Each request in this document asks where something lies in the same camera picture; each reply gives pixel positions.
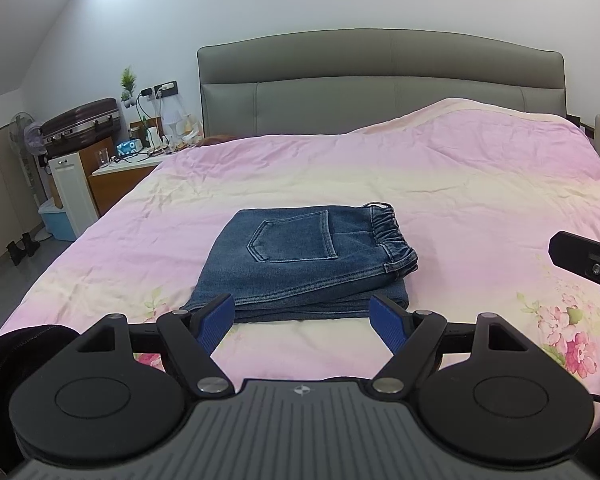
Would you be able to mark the beige built-in cabinet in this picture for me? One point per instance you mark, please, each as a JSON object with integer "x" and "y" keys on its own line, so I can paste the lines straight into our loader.
{"x": 0, "y": 195}

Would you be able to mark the blue denim pants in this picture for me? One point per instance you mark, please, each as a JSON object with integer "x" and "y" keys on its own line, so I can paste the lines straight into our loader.
{"x": 300, "y": 260}

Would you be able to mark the pink floral blanket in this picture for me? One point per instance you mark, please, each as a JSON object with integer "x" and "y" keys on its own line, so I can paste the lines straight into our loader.
{"x": 430, "y": 170}

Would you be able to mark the light blue plastic bin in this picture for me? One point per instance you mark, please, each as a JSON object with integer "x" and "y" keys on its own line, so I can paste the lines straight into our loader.
{"x": 57, "y": 222}

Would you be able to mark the small green potted plant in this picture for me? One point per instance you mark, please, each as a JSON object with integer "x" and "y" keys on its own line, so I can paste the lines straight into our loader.
{"x": 128, "y": 82}

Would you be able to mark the white cabinet panel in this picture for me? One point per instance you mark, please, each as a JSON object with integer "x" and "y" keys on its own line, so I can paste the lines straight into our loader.
{"x": 72, "y": 195}

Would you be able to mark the clear drinking glass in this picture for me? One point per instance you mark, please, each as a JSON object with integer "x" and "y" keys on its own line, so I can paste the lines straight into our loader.
{"x": 103, "y": 157}

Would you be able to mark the grey upholstered headboard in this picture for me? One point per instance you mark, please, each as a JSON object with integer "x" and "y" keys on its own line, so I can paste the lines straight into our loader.
{"x": 380, "y": 85}

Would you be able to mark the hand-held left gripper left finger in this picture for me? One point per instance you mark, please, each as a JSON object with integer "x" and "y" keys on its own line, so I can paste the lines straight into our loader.
{"x": 215, "y": 322}

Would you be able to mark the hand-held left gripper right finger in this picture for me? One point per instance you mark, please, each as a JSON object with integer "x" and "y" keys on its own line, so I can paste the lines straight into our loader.
{"x": 387, "y": 322}

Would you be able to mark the black wall power outlet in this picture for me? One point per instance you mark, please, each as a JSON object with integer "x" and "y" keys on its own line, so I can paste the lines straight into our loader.
{"x": 159, "y": 89}

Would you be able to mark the black boot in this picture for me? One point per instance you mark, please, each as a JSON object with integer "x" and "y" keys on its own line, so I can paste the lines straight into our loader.
{"x": 16, "y": 254}
{"x": 31, "y": 244}

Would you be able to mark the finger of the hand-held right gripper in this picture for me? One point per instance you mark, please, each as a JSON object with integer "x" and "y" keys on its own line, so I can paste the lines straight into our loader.
{"x": 575, "y": 252}

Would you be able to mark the wooden nightstand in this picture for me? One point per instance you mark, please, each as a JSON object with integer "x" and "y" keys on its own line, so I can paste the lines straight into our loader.
{"x": 117, "y": 190}

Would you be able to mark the white standing fan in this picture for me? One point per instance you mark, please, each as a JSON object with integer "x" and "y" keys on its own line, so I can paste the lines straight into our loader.
{"x": 21, "y": 127}

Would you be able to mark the black velvet cloth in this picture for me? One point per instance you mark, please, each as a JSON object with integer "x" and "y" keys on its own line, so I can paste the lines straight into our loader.
{"x": 10, "y": 360}

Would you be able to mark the blue patterned tissue box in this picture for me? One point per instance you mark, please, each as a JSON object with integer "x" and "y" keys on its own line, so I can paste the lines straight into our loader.
{"x": 128, "y": 147}

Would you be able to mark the dark brown suitcase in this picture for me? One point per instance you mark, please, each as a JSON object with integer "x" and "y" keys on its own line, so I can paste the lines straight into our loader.
{"x": 77, "y": 122}

